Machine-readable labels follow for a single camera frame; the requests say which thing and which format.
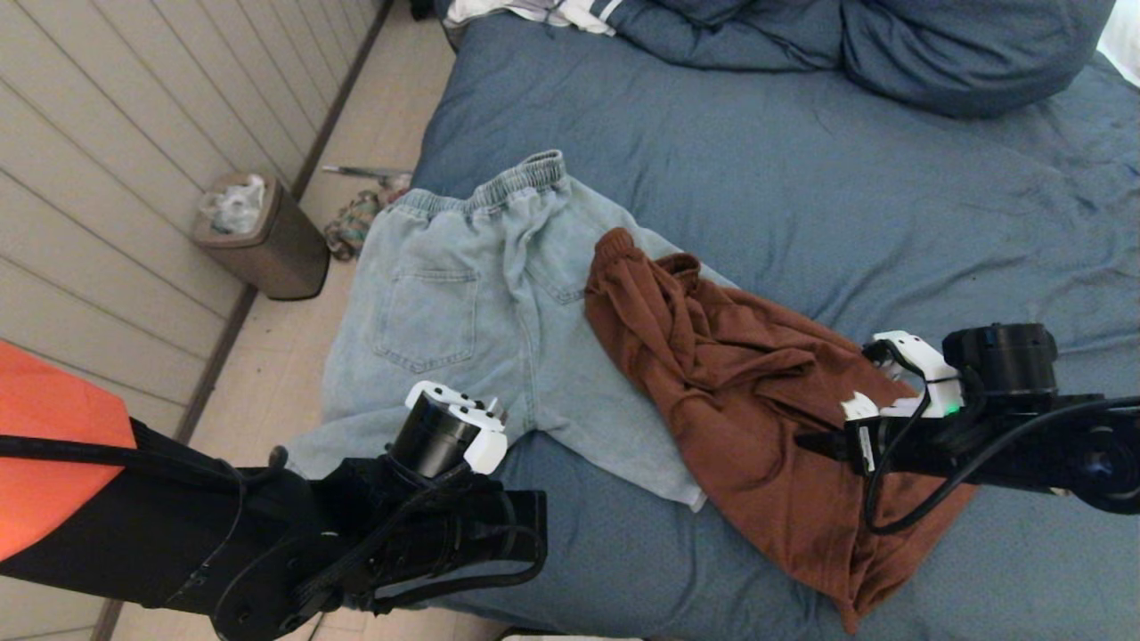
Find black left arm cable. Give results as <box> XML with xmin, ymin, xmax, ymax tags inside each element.
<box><xmin>0</xmin><ymin>434</ymin><xmax>290</xmax><ymax>499</ymax></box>

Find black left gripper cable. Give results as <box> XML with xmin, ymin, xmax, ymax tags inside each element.
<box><xmin>356</xmin><ymin>525</ymin><xmax>549</xmax><ymax>617</ymax></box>

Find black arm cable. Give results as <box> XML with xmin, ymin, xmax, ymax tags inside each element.
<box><xmin>0</xmin><ymin>434</ymin><xmax>290</xmax><ymax>499</ymax></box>
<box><xmin>862</xmin><ymin>343</ymin><xmax>1140</xmax><ymax>537</ymax></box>

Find white pillow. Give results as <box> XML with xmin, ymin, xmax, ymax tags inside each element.
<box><xmin>1094</xmin><ymin>0</ymin><xmax>1140</xmax><ymax>90</ymax></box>

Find white striped garment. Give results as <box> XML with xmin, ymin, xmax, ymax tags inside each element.
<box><xmin>444</xmin><ymin>0</ymin><xmax>635</xmax><ymax>38</ymax></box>

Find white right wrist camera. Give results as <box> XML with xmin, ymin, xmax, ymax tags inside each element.
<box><xmin>842</xmin><ymin>331</ymin><xmax>965</xmax><ymax>421</ymax></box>

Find brown metal trash bin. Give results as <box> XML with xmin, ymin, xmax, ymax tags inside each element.
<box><xmin>191</xmin><ymin>174</ymin><xmax>330</xmax><ymax>302</ymax></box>

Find multicoloured cloth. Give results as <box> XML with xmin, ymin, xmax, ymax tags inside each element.
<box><xmin>322</xmin><ymin>189</ymin><xmax>409</xmax><ymax>264</ymax></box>

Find blue pillow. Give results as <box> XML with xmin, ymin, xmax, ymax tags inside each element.
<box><xmin>839</xmin><ymin>0</ymin><xmax>1114</xmax><ymax>119</ymax></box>

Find rust brown shorts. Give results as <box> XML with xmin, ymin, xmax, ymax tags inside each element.
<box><xmin>585</xmin><ymin>227</ymin><xmax>979</xmax><ymax>635</ymax></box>

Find light blue denim shorts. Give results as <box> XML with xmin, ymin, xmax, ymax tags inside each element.
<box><xmin>285</xmin><ymin>150</ymin><xmax>740</xmax><ymax>513</ymax></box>

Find clear plastic bin liner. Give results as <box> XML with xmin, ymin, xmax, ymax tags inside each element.
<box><xmin>198</xmin><ymin>174</ymin><xmax>268</xmax><ymax>236</ymax></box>

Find crumpled blue blanket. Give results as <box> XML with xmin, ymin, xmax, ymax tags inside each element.
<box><xmin>615</xmin><ymin>0</ymin><xmax>845</xmax><ymax>74</ymax></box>

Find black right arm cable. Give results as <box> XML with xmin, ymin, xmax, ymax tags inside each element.
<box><xmin>862</xmin><ymin>343</ymin><xmax>1140</xmax><ymax>537</ymax></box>

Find silver metal object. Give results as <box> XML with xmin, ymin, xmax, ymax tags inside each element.
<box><xmin>321</xmin><ymin>165</ymin><xmax>413</xmax><ymax>190</ymax></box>

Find blue bed cover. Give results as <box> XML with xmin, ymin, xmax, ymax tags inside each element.
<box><xmin>292</xmin><ymin>13</ymin><xmax>1140</xmax><ymax>641</ymax></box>

